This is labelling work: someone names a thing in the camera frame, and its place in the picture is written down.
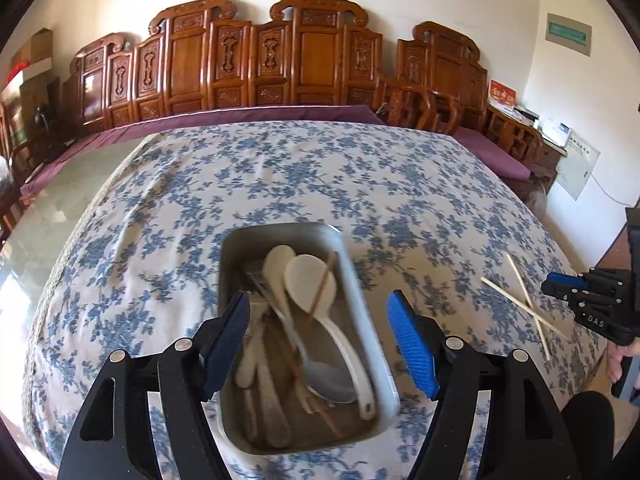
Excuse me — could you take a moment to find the light bamboo chopstick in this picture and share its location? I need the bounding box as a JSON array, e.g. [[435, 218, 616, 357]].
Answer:
[[506, 252, 551, 362], [480, 276, 568, 340]]

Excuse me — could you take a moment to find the metal rectangular tray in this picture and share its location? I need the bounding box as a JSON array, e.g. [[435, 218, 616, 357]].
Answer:
[[218, 222, 400, 456]]

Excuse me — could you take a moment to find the person's right hand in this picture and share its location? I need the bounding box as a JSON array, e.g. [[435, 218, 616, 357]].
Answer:
[[605, 336, 640, 386]]

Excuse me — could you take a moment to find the white electrical panel box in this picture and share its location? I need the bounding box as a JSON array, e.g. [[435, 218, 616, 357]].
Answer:
[[556, 129, 600, 200]]

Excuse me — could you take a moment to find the purple side bench cushion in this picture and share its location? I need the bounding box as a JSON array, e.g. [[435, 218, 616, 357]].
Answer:
[[452, 127, 530, 181]]

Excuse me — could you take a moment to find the red sign card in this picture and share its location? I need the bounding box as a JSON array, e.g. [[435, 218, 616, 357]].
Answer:
[[488, 78, 516, 108]]

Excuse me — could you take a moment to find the stainless steel spoon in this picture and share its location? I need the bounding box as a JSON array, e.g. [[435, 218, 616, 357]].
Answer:
[[245, 270, 357, 404]]

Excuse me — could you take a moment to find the brown wooden chopstick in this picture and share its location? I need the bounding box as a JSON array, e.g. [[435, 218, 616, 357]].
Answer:
[[308, 252, 337, 323]]

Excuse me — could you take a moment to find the white plastic spoon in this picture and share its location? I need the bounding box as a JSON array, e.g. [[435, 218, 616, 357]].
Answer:
[[262, 245, 298, 351]]

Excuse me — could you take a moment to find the carved wooden side bench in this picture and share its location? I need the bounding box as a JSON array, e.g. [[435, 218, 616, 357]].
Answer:
[[374, 21, 542, 174]]

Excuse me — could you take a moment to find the white rice paddle spoon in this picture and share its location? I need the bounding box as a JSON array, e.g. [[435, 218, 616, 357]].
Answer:
[[284, 252, 376, 420]]

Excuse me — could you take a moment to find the blue floral white tablecloth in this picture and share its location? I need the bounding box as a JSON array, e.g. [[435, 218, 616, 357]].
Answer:
[[23, 122, 605, 479]]

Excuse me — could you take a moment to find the carved wooden bench backrest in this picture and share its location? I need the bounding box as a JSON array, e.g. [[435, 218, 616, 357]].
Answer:
[[62, 0, 383, 136]]

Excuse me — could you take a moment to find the green wall plaque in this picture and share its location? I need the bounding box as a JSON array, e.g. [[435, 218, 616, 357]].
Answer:
[[544, 13, 592, 56]]

